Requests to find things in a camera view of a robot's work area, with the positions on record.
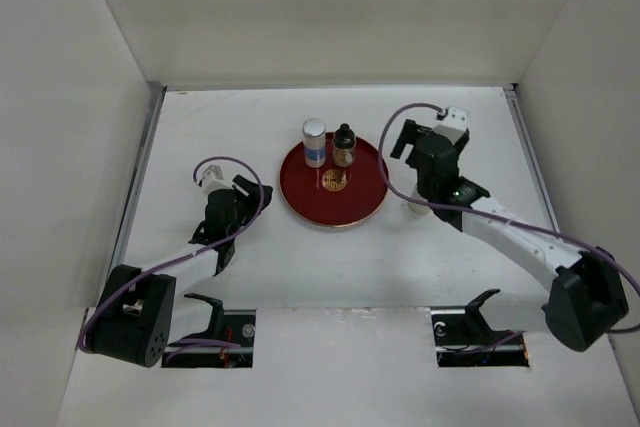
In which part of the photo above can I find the brown condiment bottle black cap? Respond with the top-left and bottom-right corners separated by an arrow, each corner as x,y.
332,123 -> 357,168

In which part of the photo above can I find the blue label spice jar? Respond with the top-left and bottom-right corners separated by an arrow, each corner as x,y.
302,118 -> 326,168

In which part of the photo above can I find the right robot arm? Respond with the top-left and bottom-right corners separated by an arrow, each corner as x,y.
391,120 -> 629,352

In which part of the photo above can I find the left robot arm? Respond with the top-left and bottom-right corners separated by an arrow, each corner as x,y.
79,175 -> 273,368

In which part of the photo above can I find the white condiment bottle black cap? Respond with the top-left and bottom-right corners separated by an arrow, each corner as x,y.
408,185 -> 431,215

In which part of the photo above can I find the red round tray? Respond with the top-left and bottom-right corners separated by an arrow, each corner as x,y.
279,132 -> 388,227

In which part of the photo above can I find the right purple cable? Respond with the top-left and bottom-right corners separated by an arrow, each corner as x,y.
377,102 -> 640,333

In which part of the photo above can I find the purple cable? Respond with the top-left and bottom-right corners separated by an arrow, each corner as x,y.
73,154 -> 266,363
377,102 -> 640,333

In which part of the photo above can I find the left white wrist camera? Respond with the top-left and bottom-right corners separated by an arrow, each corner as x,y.
196,164 -> 231,196

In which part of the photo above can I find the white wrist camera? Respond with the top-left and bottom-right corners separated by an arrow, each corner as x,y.
196,164 -> 231,196
433,107 -> 469,144

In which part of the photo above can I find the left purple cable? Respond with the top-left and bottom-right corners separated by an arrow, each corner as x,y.
73,154 -> 266,363

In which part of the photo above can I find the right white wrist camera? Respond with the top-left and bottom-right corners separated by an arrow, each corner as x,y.
433,107 -> 469,144

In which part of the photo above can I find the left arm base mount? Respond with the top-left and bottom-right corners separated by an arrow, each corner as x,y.
161,293 -> 257,369

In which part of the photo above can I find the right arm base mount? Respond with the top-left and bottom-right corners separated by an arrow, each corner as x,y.
430,289 -> 530,368

